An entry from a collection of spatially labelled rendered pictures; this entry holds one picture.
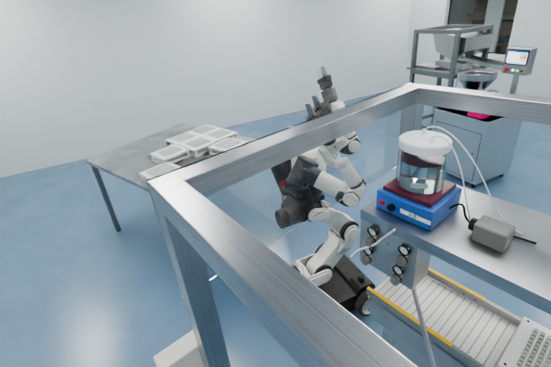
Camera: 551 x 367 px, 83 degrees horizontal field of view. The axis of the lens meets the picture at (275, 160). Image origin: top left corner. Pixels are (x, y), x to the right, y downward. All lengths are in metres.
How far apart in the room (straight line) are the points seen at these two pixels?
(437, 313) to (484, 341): 0.16
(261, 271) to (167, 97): 5.40
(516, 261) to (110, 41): 5.40
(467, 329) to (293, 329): 1.15
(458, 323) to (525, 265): 0.47
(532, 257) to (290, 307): 0.85
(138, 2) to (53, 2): 1.08
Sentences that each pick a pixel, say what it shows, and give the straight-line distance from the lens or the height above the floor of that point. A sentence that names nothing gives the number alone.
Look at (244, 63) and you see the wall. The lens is 5.96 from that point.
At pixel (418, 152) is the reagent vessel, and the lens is 1.04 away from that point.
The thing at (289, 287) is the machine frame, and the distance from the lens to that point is 0.40.
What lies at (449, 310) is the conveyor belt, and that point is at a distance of 1.51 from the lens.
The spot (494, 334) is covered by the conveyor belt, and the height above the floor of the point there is 0.80.
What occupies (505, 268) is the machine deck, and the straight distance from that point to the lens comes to 1.06.
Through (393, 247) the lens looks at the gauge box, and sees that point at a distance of 1.17.
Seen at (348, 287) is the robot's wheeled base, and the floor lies 0.17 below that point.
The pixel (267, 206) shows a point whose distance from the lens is 0.92.
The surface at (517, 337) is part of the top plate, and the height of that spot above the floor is 0.87.
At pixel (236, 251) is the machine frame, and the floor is 1.61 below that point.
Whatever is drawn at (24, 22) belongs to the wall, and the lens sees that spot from 5.75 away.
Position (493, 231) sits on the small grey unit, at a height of 1.30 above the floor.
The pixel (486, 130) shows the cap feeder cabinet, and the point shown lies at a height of 0.68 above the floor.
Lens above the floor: 1.90
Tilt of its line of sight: 25 degrees down
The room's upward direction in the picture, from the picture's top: 6 degrees counter-clockwise
